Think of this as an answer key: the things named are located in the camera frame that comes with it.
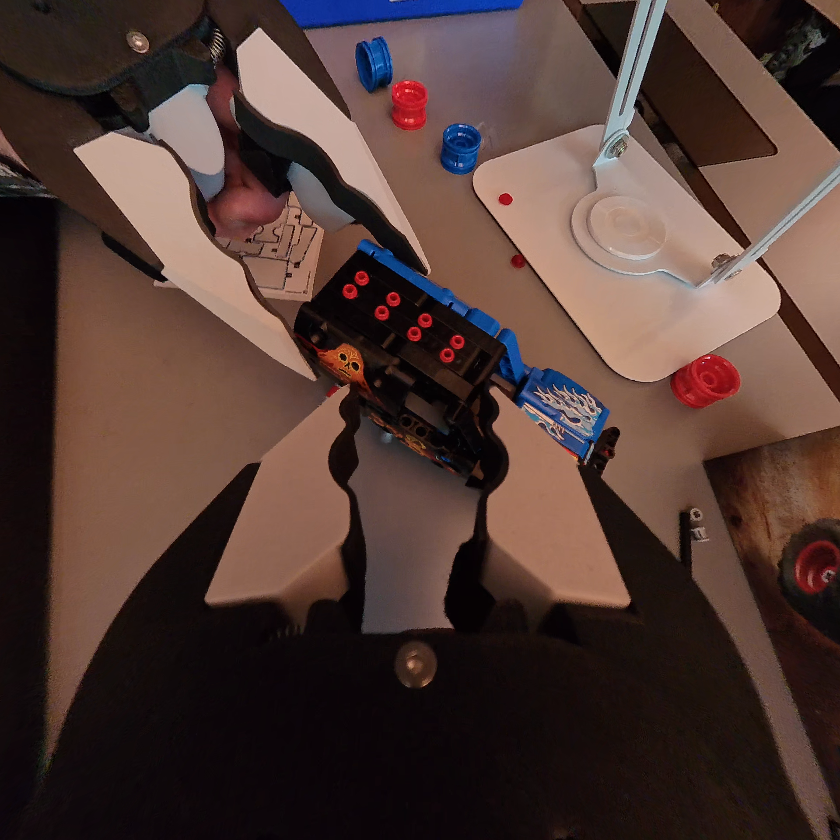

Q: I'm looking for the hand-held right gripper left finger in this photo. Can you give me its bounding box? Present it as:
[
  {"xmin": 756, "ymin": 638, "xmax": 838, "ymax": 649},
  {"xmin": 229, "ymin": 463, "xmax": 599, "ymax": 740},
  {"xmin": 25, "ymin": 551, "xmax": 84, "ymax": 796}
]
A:
[{"xmin": 206, "ymin": 388, "xmax": 362, "ymax": 631}]

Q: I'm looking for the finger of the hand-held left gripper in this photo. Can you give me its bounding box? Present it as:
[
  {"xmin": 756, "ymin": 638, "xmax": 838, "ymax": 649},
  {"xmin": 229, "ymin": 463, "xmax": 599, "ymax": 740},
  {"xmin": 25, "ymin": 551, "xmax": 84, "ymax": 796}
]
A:
[
  {"xmin": 75, "ymin": 129, "xmax": 322, "ymax": 382},
  {"xmin": 234, "ymin": 29, "xmax": 431, "ymax": 277}
]

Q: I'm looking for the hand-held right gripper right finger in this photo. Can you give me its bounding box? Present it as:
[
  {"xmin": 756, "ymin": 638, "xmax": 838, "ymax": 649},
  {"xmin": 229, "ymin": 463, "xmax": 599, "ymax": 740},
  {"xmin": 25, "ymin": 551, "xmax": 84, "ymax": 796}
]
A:
[{"xmin": 447, "ymin": 394, "xmax": 634, "ymax": 631}]

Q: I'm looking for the flame-printed brick panel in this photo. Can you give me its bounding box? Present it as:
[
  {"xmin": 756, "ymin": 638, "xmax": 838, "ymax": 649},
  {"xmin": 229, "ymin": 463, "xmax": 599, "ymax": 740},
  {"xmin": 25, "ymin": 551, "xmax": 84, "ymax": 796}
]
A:
[{"xmin": 315, "ymin": 339, "xmax": 375, "ymax": 388}]

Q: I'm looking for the blue black brick truck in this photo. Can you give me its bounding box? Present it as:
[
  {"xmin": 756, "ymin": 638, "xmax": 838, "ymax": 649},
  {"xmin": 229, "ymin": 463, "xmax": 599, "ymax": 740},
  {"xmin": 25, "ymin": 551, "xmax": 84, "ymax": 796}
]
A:
[{"xmin": 292, "ymin": 241, "xmax": 622, "ymax": 489}]

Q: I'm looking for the grey desk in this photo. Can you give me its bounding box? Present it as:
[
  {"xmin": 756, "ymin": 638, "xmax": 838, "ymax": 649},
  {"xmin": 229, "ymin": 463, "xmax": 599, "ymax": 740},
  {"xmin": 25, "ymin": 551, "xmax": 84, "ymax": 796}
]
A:
[{"xmin": 46, "ymin": 0, "xmax": 840, "ymax": 840}]

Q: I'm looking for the person's left hand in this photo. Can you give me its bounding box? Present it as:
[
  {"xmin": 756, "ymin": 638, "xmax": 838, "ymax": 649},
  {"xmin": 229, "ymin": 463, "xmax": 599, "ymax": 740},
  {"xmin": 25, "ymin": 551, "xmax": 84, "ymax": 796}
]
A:
[{"xmin": 197, "ymin": 73, "xmax": 286, "ymax": 240}]

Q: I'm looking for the blue wheel hub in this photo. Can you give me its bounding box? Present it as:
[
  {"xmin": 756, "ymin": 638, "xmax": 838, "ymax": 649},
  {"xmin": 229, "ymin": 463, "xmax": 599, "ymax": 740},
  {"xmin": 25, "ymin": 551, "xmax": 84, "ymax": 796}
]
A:
[
  {"xmin": 440, "ymin": 124, "xmax": 484, "ymax": 174},
  {"xmin": 356, "ymin": 37, "xmax": 395, "ymax": 90}
]

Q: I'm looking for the white sticker sheet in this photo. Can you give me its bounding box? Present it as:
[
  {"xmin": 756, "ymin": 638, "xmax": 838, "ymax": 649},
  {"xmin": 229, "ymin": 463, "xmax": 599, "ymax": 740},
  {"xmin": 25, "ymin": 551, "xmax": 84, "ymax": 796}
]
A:
[{"xmin": 155, "ymin": 197, "xmax": 329, "ymax": 300}]

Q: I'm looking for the small red wheel hub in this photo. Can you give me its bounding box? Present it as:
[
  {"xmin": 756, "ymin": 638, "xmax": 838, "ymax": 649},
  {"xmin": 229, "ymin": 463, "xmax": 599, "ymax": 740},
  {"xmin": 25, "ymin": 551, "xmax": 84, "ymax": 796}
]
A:
[{"xmin": 392, "ymin": 82, "xmax": 430, "ymax": 130}]

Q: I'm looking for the blue storage bin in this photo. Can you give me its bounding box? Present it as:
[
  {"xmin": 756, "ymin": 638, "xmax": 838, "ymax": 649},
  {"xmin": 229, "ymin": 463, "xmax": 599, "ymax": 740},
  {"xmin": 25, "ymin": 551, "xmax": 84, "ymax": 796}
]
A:
[{"xmin": 283, "ymin": 0, "xmax": 526, "ymax": 27}]

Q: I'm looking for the large red wheel hub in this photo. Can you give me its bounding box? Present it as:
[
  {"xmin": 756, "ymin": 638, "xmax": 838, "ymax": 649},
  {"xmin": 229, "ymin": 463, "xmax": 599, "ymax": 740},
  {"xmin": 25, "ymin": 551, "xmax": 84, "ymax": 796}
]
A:
[{"xmin": 672, "ymin": 355, "xmax": 742, "ymax": 409}]

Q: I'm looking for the monster truck set box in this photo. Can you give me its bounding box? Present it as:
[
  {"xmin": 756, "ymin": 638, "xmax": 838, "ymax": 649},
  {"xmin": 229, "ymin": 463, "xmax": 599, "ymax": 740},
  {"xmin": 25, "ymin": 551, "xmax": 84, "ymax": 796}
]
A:
[{"xmin": 703, "ymin": 427, "xmax": 840, "ymax": 736}]

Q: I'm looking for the dark perforated panel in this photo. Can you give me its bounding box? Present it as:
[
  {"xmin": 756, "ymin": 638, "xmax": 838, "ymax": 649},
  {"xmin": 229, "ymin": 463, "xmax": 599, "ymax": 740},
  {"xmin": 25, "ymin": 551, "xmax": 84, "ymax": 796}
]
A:
[{"xmin": 0, "ymin": 184, "xmax": 60, "ymax": 815}]

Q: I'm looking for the white book stand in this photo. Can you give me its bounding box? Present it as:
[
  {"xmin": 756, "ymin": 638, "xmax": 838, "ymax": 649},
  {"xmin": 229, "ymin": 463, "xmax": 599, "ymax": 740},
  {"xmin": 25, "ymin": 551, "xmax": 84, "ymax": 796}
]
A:
[{"xmin": 473, "ymin": 0, "xmax": 840, "ymax": 384}]

